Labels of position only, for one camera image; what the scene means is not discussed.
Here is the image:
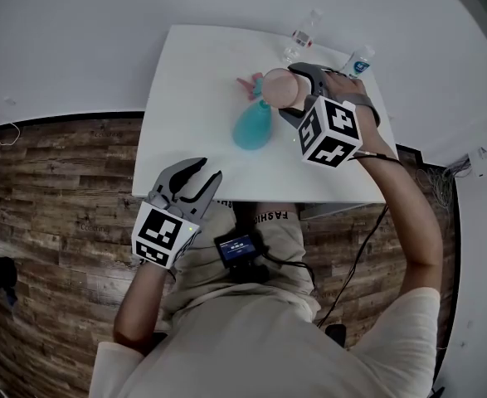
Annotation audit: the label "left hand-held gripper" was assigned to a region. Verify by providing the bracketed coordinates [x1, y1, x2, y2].
[131, 157, 223, 269]

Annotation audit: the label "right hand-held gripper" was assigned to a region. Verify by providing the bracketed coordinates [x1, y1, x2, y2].
[277, 61, 382, 168]

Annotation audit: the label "pink textured plastic cup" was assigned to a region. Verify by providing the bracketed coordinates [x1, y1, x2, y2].
[262, 67, 306, 111]

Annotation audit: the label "teal large spray bottle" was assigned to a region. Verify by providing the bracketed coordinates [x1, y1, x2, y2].
[232, 99, 274, 152]

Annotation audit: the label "person's right forearm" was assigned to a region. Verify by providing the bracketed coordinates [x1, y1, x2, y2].
[358, 155, 443, 302]

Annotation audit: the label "person's left forearm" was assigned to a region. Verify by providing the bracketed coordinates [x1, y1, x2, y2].
[113, 263, 173, 354]

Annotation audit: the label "pink and teal spray nozzle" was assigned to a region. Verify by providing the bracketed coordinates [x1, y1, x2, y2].
[236, 72, 267, 102]

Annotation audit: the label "clear plastic bottle red label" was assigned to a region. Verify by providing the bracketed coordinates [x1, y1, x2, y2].
[282, 8, 324, 64]

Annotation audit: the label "person's right hand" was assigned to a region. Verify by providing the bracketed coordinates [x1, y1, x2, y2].
[324, 70, 396, 159]

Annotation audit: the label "black screen device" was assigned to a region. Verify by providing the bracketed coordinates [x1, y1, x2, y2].
[213, 232, 269, 284]

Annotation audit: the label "person's beige printed shorts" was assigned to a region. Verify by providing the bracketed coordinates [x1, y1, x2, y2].
[159, 201, 321, 327]

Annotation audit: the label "white table leg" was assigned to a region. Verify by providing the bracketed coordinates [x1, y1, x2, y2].
[299, 203, 377, 221]

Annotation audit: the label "person's beige t-shirt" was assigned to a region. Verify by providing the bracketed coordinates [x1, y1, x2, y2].
[89, 286, 441, 398]

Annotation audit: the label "small black box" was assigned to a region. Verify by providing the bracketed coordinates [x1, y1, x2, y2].
[325, 323, 348, 347]

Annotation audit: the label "black device cable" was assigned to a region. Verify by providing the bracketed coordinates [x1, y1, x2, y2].
[263, 253, 317, 302]

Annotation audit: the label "tangled grey cable bundle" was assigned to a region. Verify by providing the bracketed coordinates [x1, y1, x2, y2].
[415, 158, 472, 219]

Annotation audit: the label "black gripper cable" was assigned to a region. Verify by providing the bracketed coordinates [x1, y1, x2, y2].
[317, 151, 402, 327]

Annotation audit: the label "white wall box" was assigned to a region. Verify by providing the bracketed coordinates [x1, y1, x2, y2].
[466, 145, 487, 178]

